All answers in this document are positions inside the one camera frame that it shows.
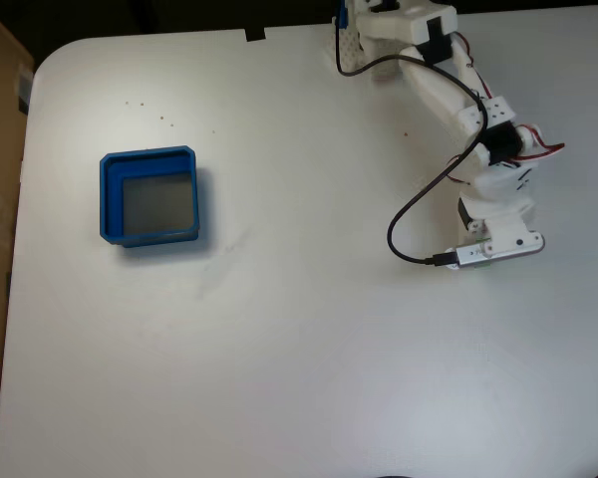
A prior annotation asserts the blue square box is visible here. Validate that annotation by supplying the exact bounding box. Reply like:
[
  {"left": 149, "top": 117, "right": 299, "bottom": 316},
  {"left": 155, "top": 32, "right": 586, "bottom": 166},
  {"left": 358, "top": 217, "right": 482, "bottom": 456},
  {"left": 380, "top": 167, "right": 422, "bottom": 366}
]
[{"left": 99, "top": 144, "right": 203, "bottom": 249}]

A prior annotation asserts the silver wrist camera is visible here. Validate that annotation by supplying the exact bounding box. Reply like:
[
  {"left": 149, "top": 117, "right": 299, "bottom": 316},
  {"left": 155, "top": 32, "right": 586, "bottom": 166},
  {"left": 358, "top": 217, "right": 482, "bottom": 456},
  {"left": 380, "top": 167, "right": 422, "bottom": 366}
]
[{"left": 443, "top": 243, "right": 544, "bottom": 273}]

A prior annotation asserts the black camera cable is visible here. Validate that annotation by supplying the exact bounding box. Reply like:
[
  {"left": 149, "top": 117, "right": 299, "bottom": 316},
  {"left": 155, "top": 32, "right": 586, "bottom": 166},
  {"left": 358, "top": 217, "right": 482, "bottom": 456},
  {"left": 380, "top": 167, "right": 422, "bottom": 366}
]
[{"left": 334, "top": 13, "right": 487, "bottom": 270}]

